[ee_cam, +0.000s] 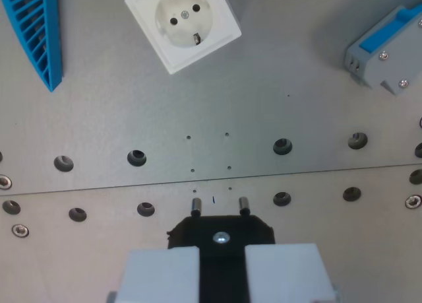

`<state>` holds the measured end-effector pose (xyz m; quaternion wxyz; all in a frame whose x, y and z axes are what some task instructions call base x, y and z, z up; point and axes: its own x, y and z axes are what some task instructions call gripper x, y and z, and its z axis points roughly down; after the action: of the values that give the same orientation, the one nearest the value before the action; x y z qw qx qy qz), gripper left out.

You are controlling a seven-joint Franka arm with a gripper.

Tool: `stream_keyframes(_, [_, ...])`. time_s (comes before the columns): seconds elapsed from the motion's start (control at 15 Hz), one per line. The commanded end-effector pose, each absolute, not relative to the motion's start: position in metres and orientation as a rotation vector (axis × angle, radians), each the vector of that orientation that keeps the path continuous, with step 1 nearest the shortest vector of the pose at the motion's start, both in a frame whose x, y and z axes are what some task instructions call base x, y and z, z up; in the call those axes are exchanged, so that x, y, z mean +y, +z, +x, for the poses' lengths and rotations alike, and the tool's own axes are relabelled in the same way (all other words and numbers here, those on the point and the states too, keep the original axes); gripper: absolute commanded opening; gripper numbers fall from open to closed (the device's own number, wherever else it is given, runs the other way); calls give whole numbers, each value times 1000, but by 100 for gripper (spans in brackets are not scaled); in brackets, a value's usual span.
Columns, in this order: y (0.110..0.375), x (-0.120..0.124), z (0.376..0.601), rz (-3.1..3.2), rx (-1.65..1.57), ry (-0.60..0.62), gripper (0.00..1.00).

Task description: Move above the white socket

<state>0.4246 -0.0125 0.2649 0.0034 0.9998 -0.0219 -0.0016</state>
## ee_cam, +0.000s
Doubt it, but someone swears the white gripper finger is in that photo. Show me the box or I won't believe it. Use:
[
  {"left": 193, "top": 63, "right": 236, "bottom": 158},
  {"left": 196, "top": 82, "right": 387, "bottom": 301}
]
[
  {"left": 244, "top": 243, "right": 338, "bottom": 303},
  {"left": 115, "top": 246, "right": 201, "bottom": 303}
]

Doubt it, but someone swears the black two-pin plug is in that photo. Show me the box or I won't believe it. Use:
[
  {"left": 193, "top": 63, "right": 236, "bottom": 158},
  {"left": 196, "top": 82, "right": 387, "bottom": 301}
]
[{"left": 166, "top": 196, "right": 276, "bottom": 303}]

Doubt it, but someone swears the grey and blue electrical module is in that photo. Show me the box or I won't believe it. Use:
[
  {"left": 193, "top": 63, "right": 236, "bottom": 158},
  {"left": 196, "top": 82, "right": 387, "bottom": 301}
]
[{"left": 344, "top": 5, "right": 422, "bottom": 96}]

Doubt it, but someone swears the blue slotted plastic rack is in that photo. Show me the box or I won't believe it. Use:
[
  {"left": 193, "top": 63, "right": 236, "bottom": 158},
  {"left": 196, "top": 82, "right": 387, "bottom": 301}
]
[{"left": 0, "top": 0, "right": 63, "bottom": 93}]

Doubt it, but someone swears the white square wall socket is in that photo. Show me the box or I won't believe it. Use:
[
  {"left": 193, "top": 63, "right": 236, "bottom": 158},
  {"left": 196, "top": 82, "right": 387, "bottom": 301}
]
[{"left": 124, "top": 0, "right": 243, "bottom": 75}]

